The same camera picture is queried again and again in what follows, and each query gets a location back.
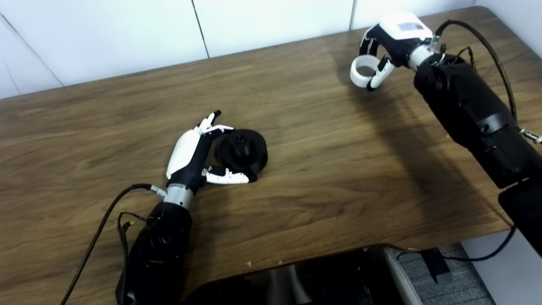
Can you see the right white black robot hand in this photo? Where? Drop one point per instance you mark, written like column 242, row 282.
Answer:
column 402, row 38

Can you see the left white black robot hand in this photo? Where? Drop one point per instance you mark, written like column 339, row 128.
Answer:
column 186, row 154

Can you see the round black part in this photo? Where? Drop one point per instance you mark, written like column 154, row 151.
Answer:
column 245, row 148

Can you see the glossy black robot torso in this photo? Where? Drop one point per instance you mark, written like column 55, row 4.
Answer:
column 317, row 284

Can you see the black flat floor strip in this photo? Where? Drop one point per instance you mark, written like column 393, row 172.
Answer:
column 436, row 264

